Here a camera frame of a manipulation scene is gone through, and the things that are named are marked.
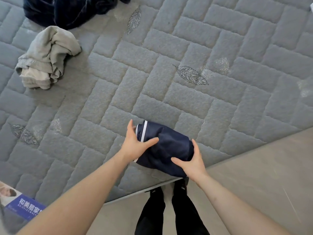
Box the person's right hand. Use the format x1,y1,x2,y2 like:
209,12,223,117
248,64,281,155
171,139,209,183

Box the person's left hand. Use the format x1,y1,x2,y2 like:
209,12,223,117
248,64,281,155
120,119,159,162

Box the navy garment white stripe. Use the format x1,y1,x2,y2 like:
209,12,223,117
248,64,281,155
134,120,195,178

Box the person's left forearm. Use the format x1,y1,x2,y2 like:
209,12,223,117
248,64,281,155
15,152,131,235

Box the person's right forearm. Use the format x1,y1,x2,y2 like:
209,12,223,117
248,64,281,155
196,174,292,235

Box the person's black right shoe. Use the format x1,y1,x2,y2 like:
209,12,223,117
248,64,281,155
174,177,189,196

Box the person's black shoe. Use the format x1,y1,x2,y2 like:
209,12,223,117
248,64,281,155
145,187,164,201
174,177,189,196

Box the person's black left shoe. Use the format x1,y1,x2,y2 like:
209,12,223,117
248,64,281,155
145,187,164,201

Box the person's black trousers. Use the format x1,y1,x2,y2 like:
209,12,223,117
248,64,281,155
134,187,210,235

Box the grey quilted mattress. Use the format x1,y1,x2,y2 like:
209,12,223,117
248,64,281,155
0,0,313,235

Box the crumpled beige grey cloth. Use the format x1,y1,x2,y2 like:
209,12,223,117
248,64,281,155
15,25,82,90

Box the blue white mattress label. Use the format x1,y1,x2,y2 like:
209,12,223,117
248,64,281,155
0,181,47,222

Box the dark navy velvet garment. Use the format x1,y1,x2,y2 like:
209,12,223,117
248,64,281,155
23,0,132,30

